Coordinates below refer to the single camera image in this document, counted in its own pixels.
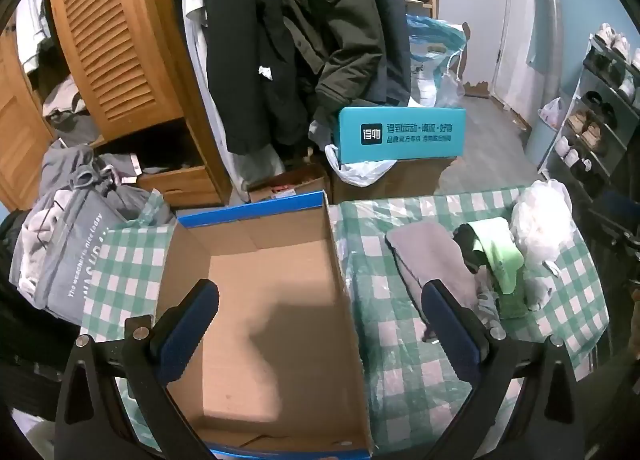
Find grey shoe rack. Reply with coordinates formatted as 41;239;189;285
537;23;640;201

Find wooden wardrobe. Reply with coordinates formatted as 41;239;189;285
0;0;233;211

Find grey white clothes pile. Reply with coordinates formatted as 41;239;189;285
42;75;101;146

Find small white plastic bag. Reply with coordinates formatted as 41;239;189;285
537;96;563;131

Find grey hoodie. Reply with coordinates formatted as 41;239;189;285
40;145;138;201

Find fluffy white plastic bag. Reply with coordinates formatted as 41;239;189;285
510;179;576;311

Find grey cloth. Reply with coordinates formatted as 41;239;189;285
386;223;483;326

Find group of shoes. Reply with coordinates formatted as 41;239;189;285
555;23;640;191

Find dark navy coat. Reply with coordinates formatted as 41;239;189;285
345;0;413;106

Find teal box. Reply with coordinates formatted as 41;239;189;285
337;107;467;163

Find green checkered tablecloth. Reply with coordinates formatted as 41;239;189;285
82;186;610;458

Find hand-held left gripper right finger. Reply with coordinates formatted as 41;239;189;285
421;280;586;460

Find blue-edged cardboard box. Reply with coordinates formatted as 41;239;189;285
152;190;375;458

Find blue clear plastic bag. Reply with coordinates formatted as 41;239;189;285
405;14;471;108

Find light blue trash bin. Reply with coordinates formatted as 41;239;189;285
522;110;561;176

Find flat cardboard box red label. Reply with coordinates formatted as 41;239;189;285
245;167;331;203

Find olive green jacket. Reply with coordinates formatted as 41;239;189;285
272;0;388;126

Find light green cloth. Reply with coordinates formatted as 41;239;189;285
470;217;526;296

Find grey storage bag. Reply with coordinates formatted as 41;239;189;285
10;185;166;326

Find white hanging garment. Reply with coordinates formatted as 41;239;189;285
157;0;253;203

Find black cloth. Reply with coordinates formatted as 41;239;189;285
452;224;493;273

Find brown cardboard box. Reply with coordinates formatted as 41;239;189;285
330;155;453;203

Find patterned plastic bag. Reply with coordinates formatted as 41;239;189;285
475;270;506;326

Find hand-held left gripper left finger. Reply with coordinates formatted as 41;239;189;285
55;279;221;460

